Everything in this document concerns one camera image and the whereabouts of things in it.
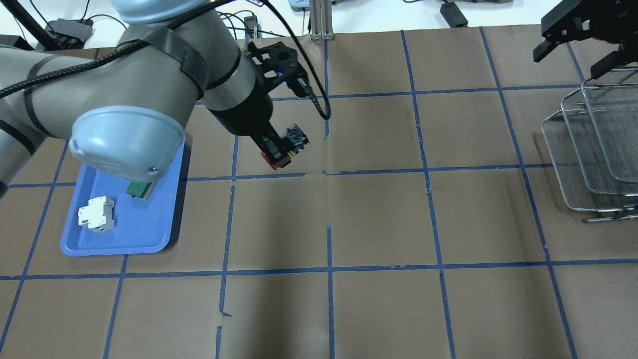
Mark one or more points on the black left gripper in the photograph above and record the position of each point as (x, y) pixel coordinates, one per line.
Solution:
(247, 115)

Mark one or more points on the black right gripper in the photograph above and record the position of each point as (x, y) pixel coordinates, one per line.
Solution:
(609, 58)

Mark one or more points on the red emergency stop button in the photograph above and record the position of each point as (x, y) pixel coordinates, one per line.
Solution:
(278, 151)

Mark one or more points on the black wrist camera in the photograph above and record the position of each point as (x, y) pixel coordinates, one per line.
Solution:
(278, 64)

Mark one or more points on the aluminium profile post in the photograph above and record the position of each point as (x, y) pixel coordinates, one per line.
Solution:
(321, 28)

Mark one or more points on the black power adapter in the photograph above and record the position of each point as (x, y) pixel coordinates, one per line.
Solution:
(452, 14)

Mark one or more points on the green electrical switch module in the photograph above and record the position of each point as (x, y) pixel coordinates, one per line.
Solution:
(141, 190)

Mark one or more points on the wire mesh shelf rack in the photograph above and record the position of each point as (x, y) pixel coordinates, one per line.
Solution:
(592, 142)

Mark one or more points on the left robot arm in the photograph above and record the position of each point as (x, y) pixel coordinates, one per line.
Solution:
(125, 114)

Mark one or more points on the blue plastic tray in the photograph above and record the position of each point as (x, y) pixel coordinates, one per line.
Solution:
(141, 226)

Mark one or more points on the white circuit breaker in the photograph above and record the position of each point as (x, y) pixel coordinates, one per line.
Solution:
(97, 215)

